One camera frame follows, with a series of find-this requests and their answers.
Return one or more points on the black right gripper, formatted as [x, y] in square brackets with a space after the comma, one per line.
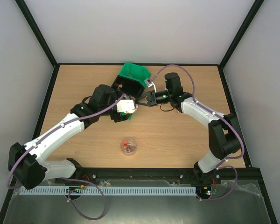
[150, 98]

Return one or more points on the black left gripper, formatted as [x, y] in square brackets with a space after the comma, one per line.
[120, 117]

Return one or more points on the black bin with lollipops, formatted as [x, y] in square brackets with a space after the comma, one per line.
[128, 85]

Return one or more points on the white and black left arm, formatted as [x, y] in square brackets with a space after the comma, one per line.
[28, 162]

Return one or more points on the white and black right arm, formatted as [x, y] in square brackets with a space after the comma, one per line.
[223, 130]

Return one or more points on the green bin with star candies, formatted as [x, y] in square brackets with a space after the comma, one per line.
[135, 72]

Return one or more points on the clear plastic jar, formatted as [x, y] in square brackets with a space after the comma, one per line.
[128, 146]

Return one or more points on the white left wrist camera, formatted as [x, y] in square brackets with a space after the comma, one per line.
[125, 105]

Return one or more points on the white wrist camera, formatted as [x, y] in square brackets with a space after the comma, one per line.
[150, 84]
[125, 105]

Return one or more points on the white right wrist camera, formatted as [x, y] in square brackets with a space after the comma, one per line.
[150, 84]

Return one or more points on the light blue slotted cable duct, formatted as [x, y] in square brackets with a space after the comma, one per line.
[109, 191]

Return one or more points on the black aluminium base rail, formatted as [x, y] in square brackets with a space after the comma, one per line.
[180, 175]

